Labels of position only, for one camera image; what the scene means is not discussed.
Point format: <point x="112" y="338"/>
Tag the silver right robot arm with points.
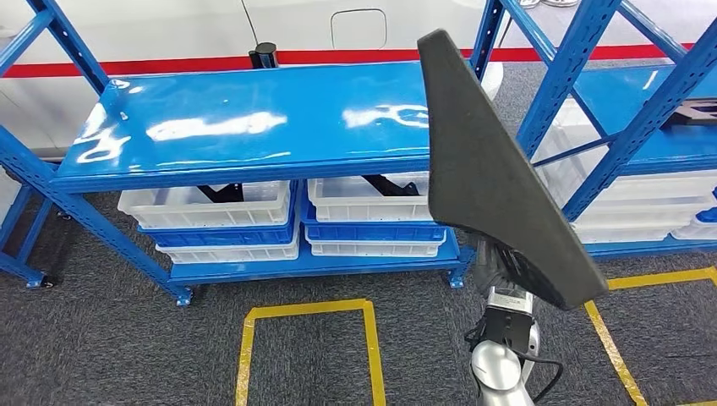
<point x="495" y="370"/>

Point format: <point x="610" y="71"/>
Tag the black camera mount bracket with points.
<point x="507" y="330"/>

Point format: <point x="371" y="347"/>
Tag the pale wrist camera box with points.
<point x="507" y="300"/>

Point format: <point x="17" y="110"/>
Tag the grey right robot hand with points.
<point x="493" y="269"/>

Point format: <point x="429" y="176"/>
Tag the white car body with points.
<point x="168" y="22"/>

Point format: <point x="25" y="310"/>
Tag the black plastic car trim part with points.
<point x="476" y="168"/>

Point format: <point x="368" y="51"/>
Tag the blue metal shelf rack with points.
<point x="17" y="266"/>
<point x="252" y="145"/>
<point x="644" y="123"/>

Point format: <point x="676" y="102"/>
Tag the black stanchion post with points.
<point x="264" y="56"/>

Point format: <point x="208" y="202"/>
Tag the black curved trim part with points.
<point x="224" y="195"/>
<point x="392" y="188"/>

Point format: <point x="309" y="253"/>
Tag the yellow floor tape square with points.
<point x="308" y="309"/>
<point x="661" y="278"/>

